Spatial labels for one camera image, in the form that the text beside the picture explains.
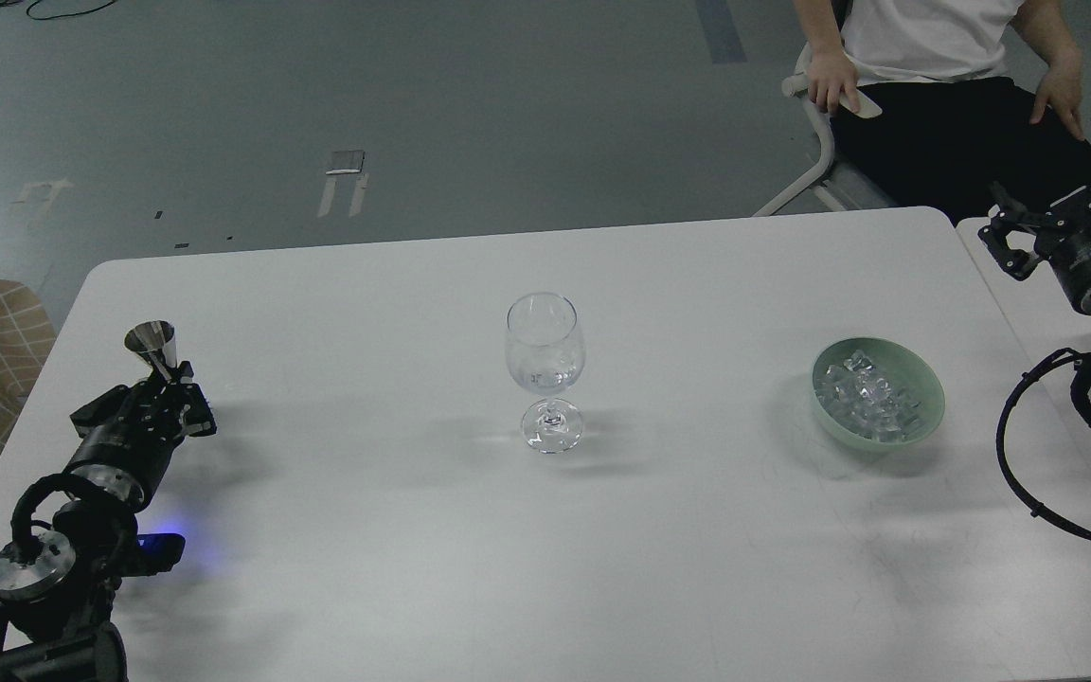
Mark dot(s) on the person in white shirt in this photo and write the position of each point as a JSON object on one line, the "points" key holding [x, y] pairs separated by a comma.
{"points": [[935, 101]]}

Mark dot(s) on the clear ice cubes pile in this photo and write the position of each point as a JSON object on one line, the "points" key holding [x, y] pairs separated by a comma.
{"points": [[860, 396]]}

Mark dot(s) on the white office chair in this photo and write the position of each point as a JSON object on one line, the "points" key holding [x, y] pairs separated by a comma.
{"points": [[831, 179]]}

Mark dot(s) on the green bowl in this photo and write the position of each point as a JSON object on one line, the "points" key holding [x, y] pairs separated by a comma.
{"points": [[905, 367]]}

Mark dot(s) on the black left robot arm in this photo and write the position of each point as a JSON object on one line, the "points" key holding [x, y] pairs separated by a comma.
{"points": [[75, 537]]}

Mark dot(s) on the steel cocktail jigger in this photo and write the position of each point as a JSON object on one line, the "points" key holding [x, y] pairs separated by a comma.
{"points": [[155, 343]]}

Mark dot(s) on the clear wine glass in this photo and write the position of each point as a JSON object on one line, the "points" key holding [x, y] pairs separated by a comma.
{"points": [[545, 353]]}

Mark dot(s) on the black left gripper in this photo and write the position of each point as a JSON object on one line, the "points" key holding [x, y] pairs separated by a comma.
{"points": [[129, 433]]}

